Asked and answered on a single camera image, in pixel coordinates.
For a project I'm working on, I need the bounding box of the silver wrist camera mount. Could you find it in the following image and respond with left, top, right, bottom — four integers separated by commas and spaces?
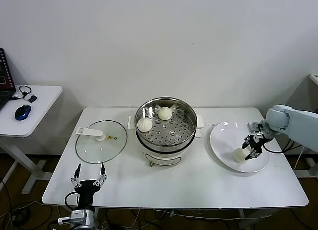
58, 209, 95, 226
246, 121, 264, 135

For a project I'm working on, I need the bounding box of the white electric cooker base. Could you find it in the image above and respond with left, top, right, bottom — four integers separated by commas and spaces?
135, 129, 202, 168

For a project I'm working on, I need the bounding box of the white floor cable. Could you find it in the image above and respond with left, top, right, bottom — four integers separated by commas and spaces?
129, 209, 273, 227

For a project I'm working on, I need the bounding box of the black floor cable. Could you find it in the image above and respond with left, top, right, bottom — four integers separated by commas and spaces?
0, 176, 12, 230

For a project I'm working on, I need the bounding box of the blue black computer mouse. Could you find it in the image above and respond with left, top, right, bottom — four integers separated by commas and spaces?
14, 104, 32, 121

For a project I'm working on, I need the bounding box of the black earphone cable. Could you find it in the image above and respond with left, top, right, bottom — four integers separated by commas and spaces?
9, 85, 33, 101

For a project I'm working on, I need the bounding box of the black wall cable with plug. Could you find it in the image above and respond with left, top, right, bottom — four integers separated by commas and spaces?
283, 139, 305, 153

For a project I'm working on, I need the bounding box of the glass lid with white handle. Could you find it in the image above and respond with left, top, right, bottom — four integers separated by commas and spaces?
75, 119, 128, 164

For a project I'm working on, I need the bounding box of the white round plate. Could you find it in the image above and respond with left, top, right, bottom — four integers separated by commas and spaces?
209, 121, 271, 173

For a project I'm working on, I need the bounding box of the white steamed baozi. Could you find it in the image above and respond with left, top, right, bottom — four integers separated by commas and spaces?
137, 117, 154, 133
233, 148, 249, 163
158, 107, 173, 121

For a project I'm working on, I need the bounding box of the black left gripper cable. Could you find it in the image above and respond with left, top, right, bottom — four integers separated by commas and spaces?
64, 192, 79, 211

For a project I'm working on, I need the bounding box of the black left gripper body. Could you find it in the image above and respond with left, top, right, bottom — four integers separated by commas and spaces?
74, 179, 101, 207

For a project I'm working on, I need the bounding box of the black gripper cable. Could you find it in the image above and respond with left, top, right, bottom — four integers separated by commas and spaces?
64, 192, 79, 211
262, 140, 286, 154

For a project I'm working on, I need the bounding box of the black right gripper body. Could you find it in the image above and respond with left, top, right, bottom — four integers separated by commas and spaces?
250, 130, 273, 152

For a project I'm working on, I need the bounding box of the white hanging cable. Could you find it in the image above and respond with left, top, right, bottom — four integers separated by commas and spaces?
294, 147, 306, 171

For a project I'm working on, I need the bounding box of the black red laptop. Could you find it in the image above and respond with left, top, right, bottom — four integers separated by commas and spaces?
0, 48, 17, 111

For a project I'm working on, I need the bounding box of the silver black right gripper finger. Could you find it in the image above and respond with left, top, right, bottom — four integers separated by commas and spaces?
241, 135, 254, 149
244, 147, 264, 161

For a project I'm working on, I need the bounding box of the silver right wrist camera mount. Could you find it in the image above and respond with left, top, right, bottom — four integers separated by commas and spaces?
246, 121, 264, 135

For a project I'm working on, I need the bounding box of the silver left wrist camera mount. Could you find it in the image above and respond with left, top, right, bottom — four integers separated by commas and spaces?
58, 209, 95, 226

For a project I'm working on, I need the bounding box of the stainless steel steamer basket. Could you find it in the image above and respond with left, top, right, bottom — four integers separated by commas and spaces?
128, 97, 206, 148

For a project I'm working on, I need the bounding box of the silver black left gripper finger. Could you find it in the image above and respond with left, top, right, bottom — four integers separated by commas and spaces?
70, 163, 82, 189
92, 162, 108, 187

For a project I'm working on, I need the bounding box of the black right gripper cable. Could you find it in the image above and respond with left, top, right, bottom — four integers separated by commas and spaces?
262, 140, 286, 154

